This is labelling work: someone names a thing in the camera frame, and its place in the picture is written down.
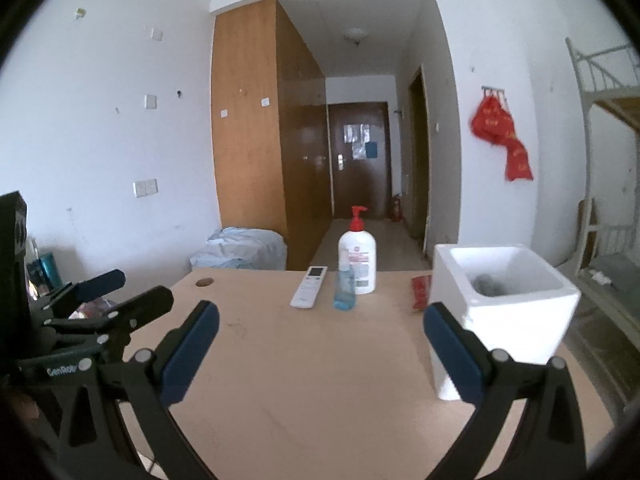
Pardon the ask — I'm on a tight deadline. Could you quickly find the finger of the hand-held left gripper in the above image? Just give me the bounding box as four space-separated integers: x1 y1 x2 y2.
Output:
45 286 174 366
30 269 126 318

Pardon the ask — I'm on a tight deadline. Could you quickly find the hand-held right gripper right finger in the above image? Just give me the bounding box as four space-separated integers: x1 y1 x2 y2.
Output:
424 302 587 480

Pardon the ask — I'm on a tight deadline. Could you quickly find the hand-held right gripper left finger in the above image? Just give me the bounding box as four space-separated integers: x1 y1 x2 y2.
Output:
59 301 221 480

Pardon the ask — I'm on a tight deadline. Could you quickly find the white foam box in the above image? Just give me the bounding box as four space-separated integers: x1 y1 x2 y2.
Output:
429 244 582 402

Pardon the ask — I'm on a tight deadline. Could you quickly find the crumpled plastic bag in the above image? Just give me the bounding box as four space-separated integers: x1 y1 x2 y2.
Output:
70 297 118 321

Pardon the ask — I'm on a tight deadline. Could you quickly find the teal canister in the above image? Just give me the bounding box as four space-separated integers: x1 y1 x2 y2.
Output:
41 252 63 288

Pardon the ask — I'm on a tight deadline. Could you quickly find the red snack packet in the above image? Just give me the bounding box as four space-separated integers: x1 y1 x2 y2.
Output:
411 275 433 311

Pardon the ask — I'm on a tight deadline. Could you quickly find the pale blue bedding bundle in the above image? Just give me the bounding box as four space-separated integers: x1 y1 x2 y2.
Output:
190 226 288 272

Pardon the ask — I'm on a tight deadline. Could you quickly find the small clear blue spray bottle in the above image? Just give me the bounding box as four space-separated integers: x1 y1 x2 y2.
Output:
333 267 357 311

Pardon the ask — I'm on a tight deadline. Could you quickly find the white pump bottle red top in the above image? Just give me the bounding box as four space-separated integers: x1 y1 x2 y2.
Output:
338 205 377 295

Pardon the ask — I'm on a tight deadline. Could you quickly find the white air conditioner remote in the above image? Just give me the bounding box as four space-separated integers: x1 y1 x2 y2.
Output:
290 266 328 309

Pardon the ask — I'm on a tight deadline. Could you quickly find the wooden board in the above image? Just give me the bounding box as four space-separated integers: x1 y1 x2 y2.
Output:
577 197 598 271

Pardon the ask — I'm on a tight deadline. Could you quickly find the dark brown entrance door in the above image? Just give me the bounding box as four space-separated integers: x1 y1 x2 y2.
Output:
327 101 391 221

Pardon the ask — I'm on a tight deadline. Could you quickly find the brown side door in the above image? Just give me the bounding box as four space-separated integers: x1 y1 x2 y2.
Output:
409 64 432 256

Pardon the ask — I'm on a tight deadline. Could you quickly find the wooden wardrobe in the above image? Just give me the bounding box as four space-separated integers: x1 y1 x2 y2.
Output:
210 0 333 271

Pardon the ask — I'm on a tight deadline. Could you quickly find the red gift bag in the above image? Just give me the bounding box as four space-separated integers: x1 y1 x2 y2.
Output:
469 96 516 145
504 139 534 182

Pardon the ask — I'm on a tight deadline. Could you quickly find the grey metal bunk bed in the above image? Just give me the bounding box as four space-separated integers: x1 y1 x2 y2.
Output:
565 37 640 406

